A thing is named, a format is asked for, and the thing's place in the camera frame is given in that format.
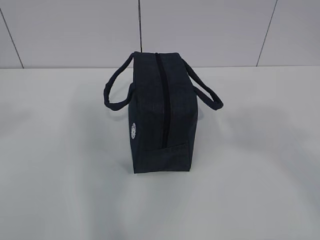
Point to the navy blue lunch bag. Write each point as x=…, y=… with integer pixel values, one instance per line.
x=162, y=103

